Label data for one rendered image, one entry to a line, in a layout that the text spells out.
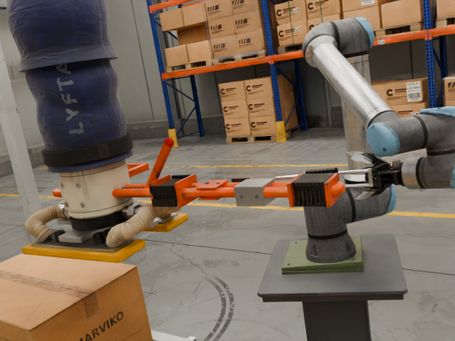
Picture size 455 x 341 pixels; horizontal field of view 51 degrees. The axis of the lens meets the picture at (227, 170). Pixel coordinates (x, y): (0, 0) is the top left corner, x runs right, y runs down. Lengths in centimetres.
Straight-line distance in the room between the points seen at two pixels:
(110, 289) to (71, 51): 75
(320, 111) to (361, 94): 866
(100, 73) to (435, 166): 88
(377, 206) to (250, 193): 91
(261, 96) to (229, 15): 162
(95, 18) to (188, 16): 883
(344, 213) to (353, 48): 59
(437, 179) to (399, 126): 19
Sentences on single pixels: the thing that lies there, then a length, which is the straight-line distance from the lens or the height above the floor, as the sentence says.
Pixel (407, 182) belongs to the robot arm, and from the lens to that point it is 140.
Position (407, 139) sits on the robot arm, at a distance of 128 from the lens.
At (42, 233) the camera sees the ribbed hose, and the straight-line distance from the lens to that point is 133.
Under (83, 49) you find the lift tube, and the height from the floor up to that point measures 162.
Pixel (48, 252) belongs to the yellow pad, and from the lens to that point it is 129.
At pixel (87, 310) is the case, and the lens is 151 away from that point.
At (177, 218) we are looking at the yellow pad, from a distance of 129.
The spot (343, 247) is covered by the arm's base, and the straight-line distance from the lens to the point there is 181.
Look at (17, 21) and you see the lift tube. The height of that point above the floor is 171.
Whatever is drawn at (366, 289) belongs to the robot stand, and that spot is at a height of 75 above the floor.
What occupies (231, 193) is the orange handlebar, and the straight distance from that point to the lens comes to 102.
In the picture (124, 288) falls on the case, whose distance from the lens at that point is 159.
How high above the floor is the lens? 154
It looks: 12 degrees down
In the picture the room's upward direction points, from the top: 9 degrees counter-clockwise
